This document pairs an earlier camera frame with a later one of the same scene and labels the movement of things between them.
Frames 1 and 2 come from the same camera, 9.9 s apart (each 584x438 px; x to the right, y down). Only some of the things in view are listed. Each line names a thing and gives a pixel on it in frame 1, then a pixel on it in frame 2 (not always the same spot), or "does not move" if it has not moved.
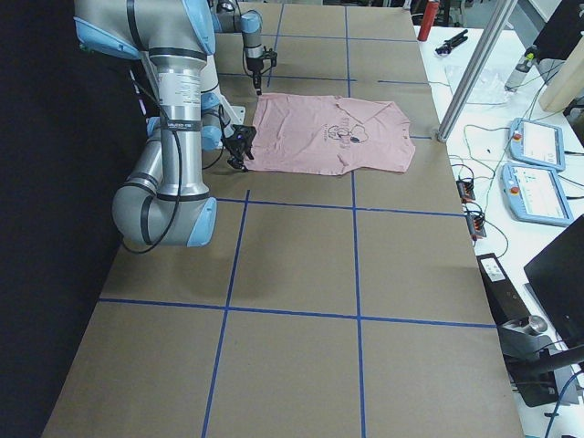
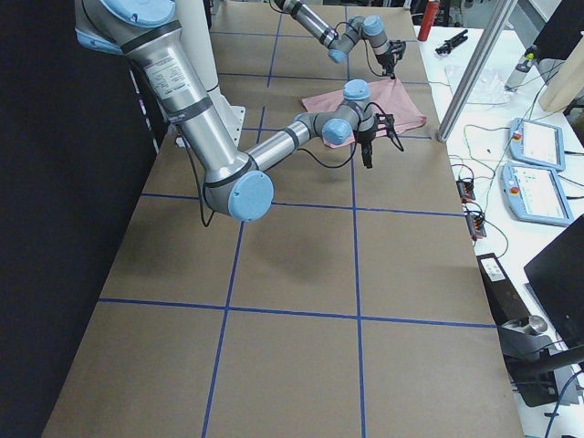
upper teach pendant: [537, 143] does not move
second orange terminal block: [475, 225] does not move
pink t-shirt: [328, 135] -> [388, 99]
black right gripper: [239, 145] -> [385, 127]
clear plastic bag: [487, 87] does not move
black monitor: [557, 276] does not move
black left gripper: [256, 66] -> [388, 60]
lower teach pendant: [535, 193] does not move
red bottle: [429, 17] does not move
